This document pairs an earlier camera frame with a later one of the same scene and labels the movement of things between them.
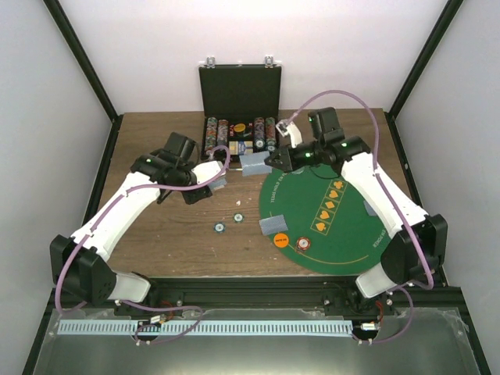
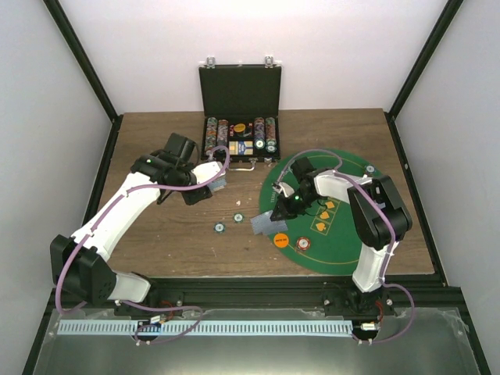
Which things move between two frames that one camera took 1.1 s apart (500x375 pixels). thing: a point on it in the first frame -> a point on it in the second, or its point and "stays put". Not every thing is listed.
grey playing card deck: x=218 y=184 stays put
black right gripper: x=287 y=162 -> x=283 y=213
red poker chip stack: x=303 y=243 stays put
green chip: x=219 y=227 stays put
